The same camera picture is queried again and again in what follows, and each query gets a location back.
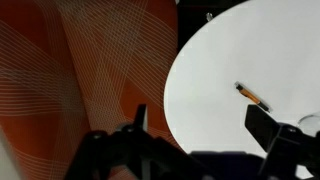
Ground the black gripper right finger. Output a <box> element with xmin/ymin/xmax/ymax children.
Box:
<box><xmin>244</xmin><ymin>104</ymin><xmax>320</xmax><ymax>180</ymax></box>

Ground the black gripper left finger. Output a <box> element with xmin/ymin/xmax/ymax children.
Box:
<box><xmin>64</xmin><ymin>104</ymin><xmax>214</xmax><ymax>180</ymax></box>

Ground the orange and black pen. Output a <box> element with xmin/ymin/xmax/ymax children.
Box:
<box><xmin>234</xmin><ymin>80</ymin><xmax>274</xmax><ymax>114</ymax></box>

